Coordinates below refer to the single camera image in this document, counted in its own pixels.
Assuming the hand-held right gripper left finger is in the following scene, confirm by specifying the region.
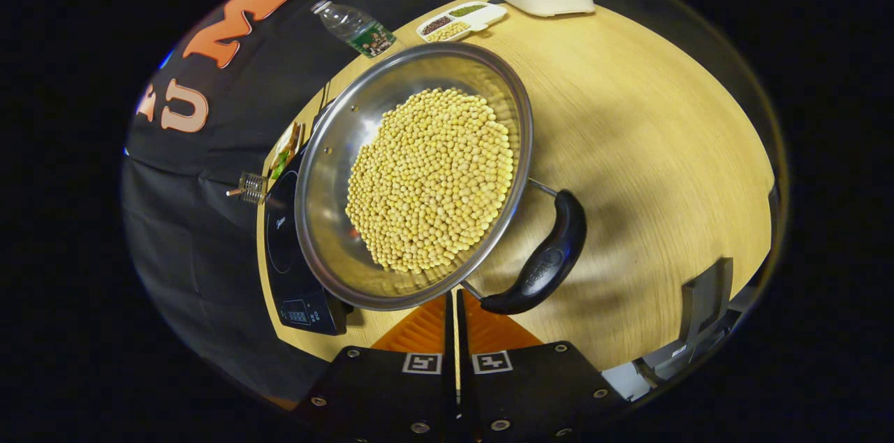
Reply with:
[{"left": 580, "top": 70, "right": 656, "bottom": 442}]
[{"left": 293, "top": 289, "right": 459, "bottom": 443}]

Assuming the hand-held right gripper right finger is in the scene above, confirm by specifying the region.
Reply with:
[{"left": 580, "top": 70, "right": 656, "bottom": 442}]
[{"left": 457, "top": 289, "right": 624, "bottom": 443}]

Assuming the black induction cooktop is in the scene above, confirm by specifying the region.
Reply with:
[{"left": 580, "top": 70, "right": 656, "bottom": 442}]
[{"left": 263, "top": 148, "right": 354, "bottom": 337}]

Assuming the steel pot with black handles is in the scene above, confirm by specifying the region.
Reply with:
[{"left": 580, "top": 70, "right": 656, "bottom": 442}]
[{"left": 294, "top": 42, "right": 588, "bottom": 317}]

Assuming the pile of yellow soybeans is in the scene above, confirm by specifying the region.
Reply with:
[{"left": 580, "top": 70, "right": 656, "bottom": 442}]
[{"left": 345, "top": 87, "right": 517, "bottom": 275}]

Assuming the black backdrop cloth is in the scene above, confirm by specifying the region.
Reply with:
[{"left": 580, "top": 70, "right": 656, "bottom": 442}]
[{"left": 121, "top": 0, "right": 483, "bottom": 405}]

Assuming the sandwich with lettuce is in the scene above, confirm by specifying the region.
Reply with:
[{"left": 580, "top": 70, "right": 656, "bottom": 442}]
[{"left": 270, "top": 122, "right": 304, "bottom": 182}]

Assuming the clear plastic water bottle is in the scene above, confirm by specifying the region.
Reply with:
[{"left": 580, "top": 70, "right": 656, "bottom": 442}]
[{"left": 310, "top": 0, "right": 398, "bottom": 59}]

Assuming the small soybean portion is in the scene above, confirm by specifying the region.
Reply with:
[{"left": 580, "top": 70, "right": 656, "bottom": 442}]
[{"left": 426, "top": 22, "right": 471, "bottom": 43}]

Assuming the white divided dish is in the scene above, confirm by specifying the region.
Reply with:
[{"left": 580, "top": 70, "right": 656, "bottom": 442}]
[{"left": 416, "top": 1, "right": 509, "bottom": 44}]

